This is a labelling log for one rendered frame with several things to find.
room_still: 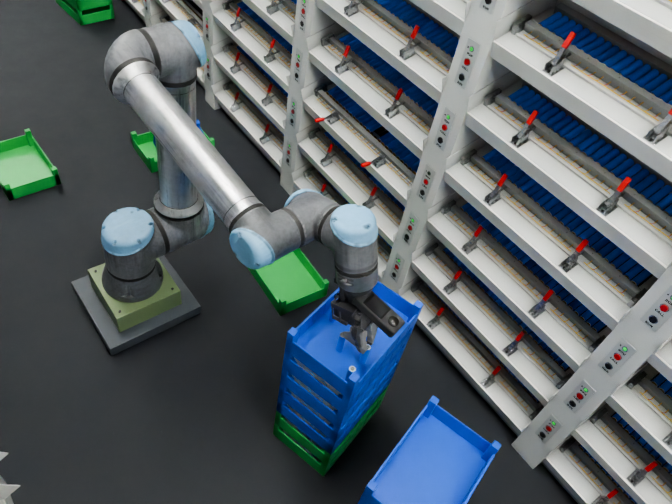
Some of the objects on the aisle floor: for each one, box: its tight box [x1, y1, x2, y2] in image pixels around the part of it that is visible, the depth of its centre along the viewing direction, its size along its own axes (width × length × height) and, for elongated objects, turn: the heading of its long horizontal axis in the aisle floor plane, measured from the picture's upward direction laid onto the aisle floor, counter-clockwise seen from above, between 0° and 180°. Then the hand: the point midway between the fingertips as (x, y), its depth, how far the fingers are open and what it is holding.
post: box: [381, 0, 557, 294], centre depth 156 cm, size 20×9×173 cm, turn 118°
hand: (368, 347), depth 133 cm, fingers closed, pressing on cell
